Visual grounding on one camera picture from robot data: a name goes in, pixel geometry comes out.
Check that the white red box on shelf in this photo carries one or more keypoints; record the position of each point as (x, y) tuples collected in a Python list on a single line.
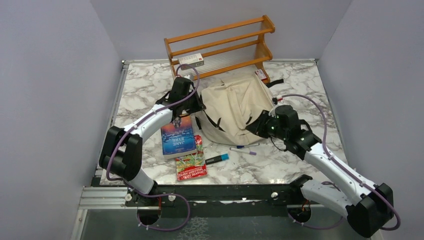
[(194, 60)]

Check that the beige canvas backpack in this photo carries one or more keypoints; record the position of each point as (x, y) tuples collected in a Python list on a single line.
[(231, 104)]

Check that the white purple-capped pen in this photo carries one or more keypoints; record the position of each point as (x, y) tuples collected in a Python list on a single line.
[(244, 151)]

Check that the blue Jane Eyre book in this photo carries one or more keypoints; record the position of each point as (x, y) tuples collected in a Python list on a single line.
[(178, 138)]

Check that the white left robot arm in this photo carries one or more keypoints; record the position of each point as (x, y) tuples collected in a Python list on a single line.
[(122, 150)]

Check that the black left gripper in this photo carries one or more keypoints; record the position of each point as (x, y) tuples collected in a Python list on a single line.
[(199, 105)]

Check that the small red white box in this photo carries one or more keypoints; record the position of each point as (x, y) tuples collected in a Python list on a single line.
[(261, 75)]

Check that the red Treehouse book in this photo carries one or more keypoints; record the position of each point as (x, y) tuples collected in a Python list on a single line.
[(192, 166)]

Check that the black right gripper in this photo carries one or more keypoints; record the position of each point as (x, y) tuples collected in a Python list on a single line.
[(257, 126)]

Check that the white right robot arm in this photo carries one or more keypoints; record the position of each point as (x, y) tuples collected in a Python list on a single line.
[(366, 206)]

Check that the black blue highlighter marker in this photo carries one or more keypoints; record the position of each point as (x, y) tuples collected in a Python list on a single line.
[(217, 159)]

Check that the wooden two-tier shelf rack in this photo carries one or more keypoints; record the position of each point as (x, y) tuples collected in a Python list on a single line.
[(224, 48)]

